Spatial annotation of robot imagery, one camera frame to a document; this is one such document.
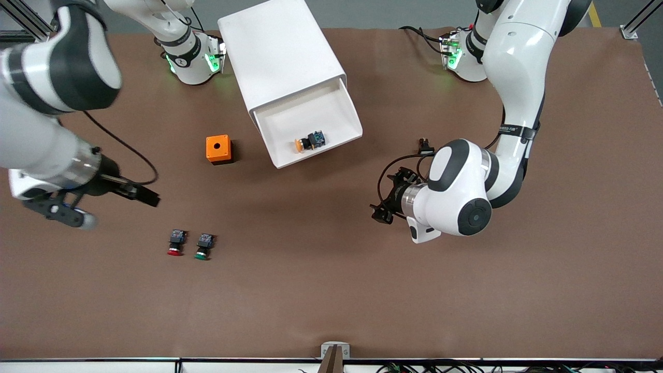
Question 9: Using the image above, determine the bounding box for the yellow push button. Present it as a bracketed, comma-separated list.
[294, 131, 327, 154]

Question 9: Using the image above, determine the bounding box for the red push button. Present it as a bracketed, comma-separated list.
[167, 228, 188, 257]

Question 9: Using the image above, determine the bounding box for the green push button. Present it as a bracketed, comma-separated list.
[193, 233, 216, 261]

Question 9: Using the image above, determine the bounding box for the orange box with hole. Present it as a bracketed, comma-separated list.
[206, 135, 235, 165]

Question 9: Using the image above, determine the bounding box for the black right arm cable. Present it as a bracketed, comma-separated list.
[83, 110, 159, 187]

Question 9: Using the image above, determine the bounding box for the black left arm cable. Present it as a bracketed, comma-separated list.
[378, 152, 439, 209]

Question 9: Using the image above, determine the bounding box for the black arm base cable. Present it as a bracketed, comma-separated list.
[399, 26, 447, 55]

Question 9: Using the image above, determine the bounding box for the aluminium frame profile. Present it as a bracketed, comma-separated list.
[620, 0, 663, 40]
[0, 0, 59, 43]

